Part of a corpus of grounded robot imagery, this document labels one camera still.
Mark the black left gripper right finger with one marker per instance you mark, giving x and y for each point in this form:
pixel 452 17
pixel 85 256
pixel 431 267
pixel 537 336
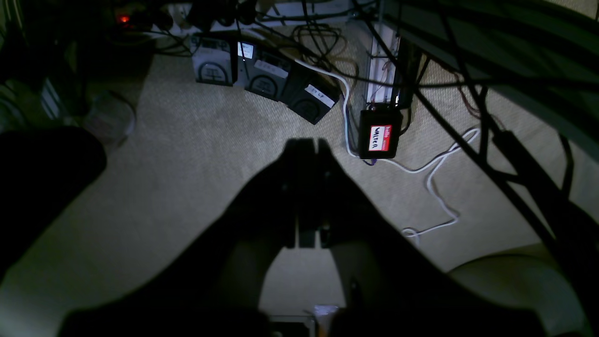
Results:
pixel 392 289

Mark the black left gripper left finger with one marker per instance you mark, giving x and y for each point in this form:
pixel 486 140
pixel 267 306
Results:
pixel 213 288

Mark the black box with name sticker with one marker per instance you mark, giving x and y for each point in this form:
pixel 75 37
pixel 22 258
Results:
pixel 378 133

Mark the black labelled box right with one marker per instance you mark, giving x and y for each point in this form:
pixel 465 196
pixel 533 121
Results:
pixel 309 94

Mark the grey labelled box middle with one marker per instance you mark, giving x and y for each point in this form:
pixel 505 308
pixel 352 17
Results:
pixel 262 70

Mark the grey labelled box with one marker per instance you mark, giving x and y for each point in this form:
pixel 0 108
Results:
pixel 213 61
pixel 262 70

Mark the grey labelled box left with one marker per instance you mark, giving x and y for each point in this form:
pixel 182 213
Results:
pixel 213 61

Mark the white power strip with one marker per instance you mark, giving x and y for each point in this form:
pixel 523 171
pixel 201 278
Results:
pixel 381 68

